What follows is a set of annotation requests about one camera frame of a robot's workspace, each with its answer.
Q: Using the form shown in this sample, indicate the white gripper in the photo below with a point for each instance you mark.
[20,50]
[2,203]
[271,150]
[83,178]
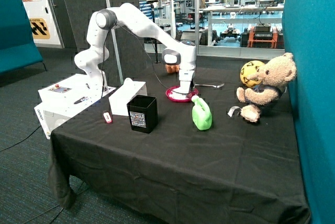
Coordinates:
[186,78]

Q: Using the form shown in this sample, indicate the pink plastic plate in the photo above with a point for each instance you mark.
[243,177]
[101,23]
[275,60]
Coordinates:
[178,99]

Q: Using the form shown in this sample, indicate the white tissue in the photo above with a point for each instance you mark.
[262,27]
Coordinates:
[175,94]

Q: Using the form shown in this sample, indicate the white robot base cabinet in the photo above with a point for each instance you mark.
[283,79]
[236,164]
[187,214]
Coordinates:
[57,104]

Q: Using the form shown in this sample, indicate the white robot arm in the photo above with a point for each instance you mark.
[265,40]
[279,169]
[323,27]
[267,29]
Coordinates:
[181,53]

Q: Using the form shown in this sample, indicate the small brown plush toy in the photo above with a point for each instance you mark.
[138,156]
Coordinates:
[172,68]

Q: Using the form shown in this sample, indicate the silver fork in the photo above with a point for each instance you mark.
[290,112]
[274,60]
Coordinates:
[209,85]

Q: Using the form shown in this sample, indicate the green plastic jug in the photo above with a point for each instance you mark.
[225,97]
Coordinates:
[201,114]

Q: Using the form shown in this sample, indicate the black square container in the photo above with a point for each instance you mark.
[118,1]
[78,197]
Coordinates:
[143,113]

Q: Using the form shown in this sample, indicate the white paper tag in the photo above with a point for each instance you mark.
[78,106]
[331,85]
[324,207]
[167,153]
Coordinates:
[232,110]

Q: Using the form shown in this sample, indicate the yellow black ball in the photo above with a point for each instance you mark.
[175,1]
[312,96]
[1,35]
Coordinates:
[249,68]

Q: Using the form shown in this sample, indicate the white tissue box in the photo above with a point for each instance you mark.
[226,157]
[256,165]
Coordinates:
[124,94]

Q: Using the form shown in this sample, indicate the black tablecloth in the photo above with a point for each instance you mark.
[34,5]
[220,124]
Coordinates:
[235,172]

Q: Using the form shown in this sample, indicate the black tripod stand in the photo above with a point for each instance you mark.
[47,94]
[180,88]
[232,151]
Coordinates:
[151,2]

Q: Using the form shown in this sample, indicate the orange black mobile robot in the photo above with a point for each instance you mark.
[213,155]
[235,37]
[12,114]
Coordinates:
[262,36]

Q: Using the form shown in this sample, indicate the red white small device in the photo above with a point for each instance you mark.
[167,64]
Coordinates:
[107,117]

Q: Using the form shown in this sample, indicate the beige teddy bear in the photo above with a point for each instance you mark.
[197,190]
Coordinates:
[274,77]

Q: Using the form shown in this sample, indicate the black marker pen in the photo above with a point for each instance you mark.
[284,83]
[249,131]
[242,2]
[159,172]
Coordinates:
[81,100]

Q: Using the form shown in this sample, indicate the teal partition panel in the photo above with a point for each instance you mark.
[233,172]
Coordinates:
[309,35]

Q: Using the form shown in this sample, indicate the yellow black hazard sign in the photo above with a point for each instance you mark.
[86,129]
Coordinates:
[39,28]

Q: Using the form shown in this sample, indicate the teal sofa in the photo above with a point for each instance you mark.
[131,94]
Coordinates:
[18,49]

